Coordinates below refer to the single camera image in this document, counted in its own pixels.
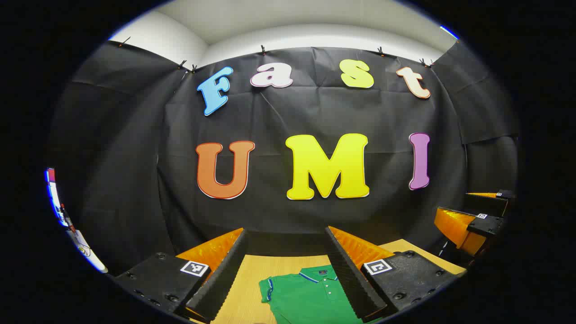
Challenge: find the white side desk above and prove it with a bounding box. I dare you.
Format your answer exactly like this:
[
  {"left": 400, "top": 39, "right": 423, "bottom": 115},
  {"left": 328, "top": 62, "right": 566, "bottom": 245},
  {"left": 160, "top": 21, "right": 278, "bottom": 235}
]
[{"left": 67, "top": 229, "right": 108, "bottom": 274}]

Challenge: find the computer monitor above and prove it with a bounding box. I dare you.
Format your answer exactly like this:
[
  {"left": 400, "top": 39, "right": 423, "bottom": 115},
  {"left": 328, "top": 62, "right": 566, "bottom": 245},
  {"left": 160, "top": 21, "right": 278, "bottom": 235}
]
[{"left": 45, "top": 167, "right": 68, "bottom": 227}]

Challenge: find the row of black clips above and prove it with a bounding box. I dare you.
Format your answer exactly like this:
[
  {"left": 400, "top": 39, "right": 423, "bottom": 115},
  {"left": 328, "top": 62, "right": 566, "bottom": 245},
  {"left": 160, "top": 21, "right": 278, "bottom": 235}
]
[{"left": 118, "top": 36, "right": 435, "bottom": 75}]

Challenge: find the green T-shirt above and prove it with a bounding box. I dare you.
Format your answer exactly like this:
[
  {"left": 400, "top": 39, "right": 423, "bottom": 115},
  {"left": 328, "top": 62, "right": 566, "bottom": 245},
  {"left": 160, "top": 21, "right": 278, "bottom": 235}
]
[{"left": 259, "top": 265, "right": 383, "bottom": 324}]

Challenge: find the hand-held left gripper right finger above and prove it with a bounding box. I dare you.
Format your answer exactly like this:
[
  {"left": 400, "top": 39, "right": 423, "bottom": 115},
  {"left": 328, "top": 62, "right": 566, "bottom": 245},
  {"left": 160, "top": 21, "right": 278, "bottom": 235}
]
[{"left": 325, "top": 226, "right": 466, "bottom": 324}]

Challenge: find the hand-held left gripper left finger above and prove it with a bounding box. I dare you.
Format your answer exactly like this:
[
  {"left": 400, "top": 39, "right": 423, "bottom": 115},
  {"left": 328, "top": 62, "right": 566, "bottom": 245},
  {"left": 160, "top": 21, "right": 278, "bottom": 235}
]
[{"left": 112, "top": 227, "right": 249, "bottom": 324}]

